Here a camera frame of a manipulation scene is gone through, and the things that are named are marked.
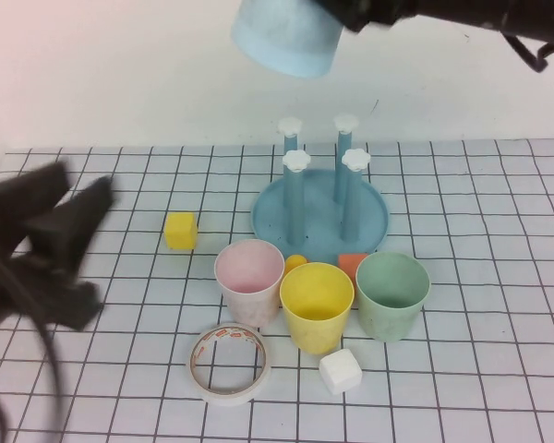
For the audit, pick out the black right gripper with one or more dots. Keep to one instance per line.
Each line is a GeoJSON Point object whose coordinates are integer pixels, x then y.
{"type": "Point", "coordinates": [390, 10]}

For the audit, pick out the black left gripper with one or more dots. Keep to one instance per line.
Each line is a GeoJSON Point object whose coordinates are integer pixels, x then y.
{"type": "Point", "coordinates": [46, 286]}

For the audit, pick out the light blue plastic cup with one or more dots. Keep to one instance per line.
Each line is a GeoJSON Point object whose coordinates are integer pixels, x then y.
{"type": "Point", "coordinates": [281, 37]}

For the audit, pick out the blue cup stand with pegs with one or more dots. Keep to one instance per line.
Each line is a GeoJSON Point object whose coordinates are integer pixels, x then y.
{"type": "Point", "coordinates": [314, 221]}

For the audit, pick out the pink plastic cup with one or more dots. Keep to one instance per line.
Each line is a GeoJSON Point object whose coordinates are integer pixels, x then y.
{"type": "Point", "coordinates": [249, 309]}

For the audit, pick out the yellow plastic cup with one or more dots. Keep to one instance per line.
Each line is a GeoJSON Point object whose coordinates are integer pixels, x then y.
{"type": "Point", "coordinates": [314, 332]}

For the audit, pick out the green plastic cup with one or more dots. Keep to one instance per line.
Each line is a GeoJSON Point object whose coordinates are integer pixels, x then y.
{"type": "Point", "coordinates": [388, 323]}

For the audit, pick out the yellow foam cube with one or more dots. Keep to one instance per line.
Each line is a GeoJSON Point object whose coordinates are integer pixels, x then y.
{"type": "Point", "coordinates": [180, 233]}

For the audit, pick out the small orange ball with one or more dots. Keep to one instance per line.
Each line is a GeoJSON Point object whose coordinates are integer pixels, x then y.
{"type": "Point", "coordinates": [294, 264]}

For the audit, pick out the orange foam cube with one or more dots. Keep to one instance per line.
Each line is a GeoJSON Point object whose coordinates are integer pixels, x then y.
{"type": "Point", "coordinates": [349, 265]}

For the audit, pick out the white tape roll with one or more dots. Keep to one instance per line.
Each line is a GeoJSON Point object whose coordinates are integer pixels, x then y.
{"type": "Point", "coordinates": [226, 399]}

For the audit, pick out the white grid-patterned table mat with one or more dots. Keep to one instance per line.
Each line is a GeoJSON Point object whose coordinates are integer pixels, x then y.
{"type": "Point", "coordinates": [489, 277]}

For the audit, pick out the white foam cube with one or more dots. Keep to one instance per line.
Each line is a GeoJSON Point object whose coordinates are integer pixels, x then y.
{"type": "Point", "coordinates": [339, 374]}

